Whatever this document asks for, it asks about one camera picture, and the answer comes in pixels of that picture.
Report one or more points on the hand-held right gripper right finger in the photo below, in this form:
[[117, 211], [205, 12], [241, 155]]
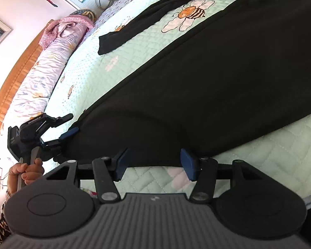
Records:
[[189, 163]]

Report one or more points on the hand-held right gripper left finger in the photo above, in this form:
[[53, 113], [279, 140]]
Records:
[[124, 163]]

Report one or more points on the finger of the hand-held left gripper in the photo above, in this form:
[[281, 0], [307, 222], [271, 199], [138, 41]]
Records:
[[68, 134], [59, 119]]

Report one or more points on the black long-sleeved shirt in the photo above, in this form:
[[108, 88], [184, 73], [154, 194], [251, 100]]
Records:
[[197, 83]]

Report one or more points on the person's left forearm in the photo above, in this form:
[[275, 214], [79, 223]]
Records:
[[1, 228]]

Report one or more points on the person's left hand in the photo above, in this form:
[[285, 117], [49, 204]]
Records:
[[33, 170]]

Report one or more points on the wooden headboard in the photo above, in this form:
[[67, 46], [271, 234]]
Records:
[[13, 83]]

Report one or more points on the rolled lavender floral quilt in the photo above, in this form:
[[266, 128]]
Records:
[[41, 70]]

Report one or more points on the green bee-print quilt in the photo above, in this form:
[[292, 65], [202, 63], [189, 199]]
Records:
[[98, 77]]

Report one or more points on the pink speckled blanket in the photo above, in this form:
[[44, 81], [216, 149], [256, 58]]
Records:
[[67, 20]]

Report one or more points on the blue yellow patterned pillow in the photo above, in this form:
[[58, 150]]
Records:
[[83, 13]]

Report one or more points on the red hanging ornament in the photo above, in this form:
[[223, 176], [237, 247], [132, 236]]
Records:
[[48, 0]]

